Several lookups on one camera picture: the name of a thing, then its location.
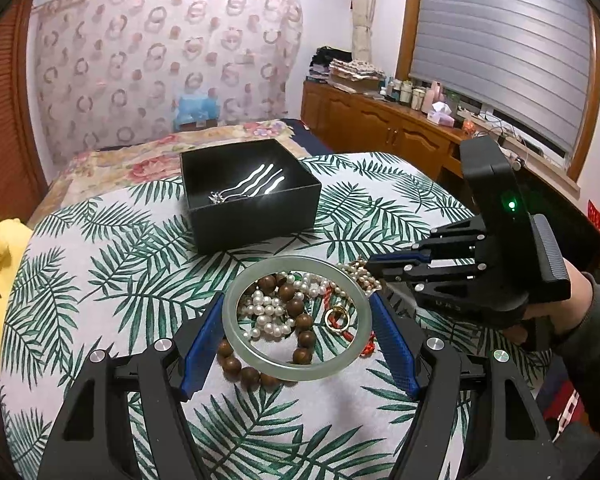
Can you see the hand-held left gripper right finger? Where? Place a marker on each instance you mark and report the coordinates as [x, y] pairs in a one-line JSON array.
[[394, 345]]

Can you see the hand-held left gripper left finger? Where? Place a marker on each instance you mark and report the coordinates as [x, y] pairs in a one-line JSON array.
[[200, 351]]

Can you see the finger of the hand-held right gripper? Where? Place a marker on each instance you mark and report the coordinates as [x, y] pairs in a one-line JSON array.
[[445, 280], [445, 247]]

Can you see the pale green jade bangle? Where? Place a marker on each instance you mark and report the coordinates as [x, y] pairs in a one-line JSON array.
[[245, 352]]

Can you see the black jewelry box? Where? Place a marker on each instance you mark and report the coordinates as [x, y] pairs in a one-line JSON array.
[[260, 225]]

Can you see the person's right hand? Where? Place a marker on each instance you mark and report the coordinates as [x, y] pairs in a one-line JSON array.
[[575, 296]]

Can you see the green leaf print tablecloth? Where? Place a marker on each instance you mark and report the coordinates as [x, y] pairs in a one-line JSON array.
[[120, 270]]

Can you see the white tissue box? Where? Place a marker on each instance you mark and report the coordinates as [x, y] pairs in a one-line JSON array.
[[440, 114]]

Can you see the wooden cabinet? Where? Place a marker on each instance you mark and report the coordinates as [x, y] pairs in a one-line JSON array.
[[370, 120]]

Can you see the row of cosmetic bottles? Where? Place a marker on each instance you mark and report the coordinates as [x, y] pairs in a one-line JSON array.
[[405, 92]]

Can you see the silver wavy hairpin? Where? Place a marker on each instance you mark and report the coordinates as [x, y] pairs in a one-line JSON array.
[[252, 182]]

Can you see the stack of folded cloths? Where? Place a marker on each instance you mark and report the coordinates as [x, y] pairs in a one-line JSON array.
[[355, 75]]

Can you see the grey window blind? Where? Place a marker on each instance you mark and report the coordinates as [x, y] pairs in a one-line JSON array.
[[500, 45]]

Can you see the floral bedspread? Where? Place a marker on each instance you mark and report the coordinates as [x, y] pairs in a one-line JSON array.
[[130, 160]]

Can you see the pile of dark clothes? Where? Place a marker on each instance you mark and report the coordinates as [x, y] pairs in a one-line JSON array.
[[325, 62]]

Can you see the blue plastic bag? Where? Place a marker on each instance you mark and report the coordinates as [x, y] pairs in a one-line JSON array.
[[195, 107]]

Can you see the tied white curtain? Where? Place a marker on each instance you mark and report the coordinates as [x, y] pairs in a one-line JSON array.
[[364, 15]]

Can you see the brown slatted door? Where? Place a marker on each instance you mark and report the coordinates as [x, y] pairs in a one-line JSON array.
[[5, 125]]

